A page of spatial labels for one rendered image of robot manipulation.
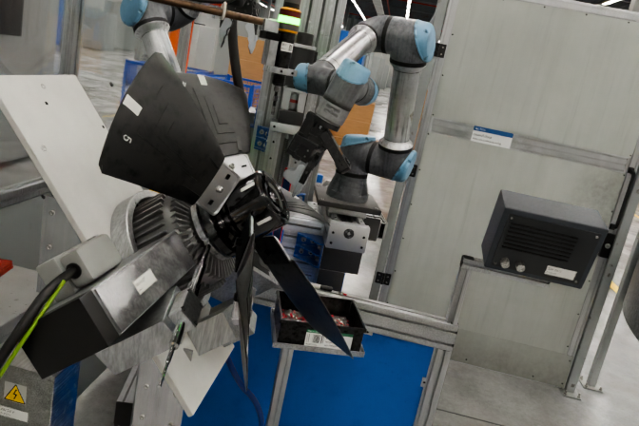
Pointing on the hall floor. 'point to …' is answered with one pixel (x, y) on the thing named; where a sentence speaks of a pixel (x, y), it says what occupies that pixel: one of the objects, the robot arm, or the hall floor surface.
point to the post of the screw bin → (280, 387)
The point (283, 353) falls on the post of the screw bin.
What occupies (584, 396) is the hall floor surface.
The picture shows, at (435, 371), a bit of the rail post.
